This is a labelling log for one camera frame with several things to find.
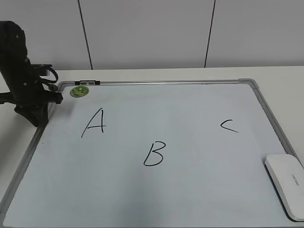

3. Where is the white magnetic whiteboard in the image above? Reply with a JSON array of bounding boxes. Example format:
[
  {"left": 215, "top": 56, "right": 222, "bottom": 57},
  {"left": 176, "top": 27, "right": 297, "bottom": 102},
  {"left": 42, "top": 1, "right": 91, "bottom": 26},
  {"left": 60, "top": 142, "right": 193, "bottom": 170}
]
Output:
[{"left": 1, "top": 80, "right": 303, "bottom": 228}]

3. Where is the green round magnet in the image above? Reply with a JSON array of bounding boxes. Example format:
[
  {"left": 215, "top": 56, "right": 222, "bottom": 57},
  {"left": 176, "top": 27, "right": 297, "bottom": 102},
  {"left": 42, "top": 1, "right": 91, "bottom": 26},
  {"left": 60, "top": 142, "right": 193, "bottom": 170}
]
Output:
[{"left": 70, "top": 85, "right": 89, "bottom": 98}]

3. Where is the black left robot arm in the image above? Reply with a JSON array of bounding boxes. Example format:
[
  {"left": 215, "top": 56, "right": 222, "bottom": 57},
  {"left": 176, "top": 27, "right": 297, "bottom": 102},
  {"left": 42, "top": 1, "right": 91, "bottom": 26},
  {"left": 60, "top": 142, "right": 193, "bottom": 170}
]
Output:
[{"left": 0, "top": 21, "right": 63, "bottom": 127}]

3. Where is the white whiteboard eraser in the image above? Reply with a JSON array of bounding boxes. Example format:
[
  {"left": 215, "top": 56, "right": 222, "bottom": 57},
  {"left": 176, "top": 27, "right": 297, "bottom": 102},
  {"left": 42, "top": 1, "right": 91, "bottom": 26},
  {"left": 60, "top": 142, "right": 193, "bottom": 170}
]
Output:
[{"left": 265, "top": 154, "right": 304, "bottom": 222}]

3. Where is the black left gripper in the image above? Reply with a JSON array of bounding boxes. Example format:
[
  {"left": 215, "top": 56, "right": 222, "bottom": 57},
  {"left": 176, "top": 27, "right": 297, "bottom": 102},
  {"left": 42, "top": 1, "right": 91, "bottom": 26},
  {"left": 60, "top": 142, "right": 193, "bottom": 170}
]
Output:
[{"left": 0, "top": 64, "right": 63, "bottom": 127}]

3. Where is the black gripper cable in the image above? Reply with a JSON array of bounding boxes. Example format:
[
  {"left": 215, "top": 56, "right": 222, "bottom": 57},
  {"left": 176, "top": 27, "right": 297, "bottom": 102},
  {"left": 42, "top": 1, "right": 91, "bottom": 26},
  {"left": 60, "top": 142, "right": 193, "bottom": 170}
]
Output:
[{"left": 39, "top": 67, "right": 59, "bottom": 92}]

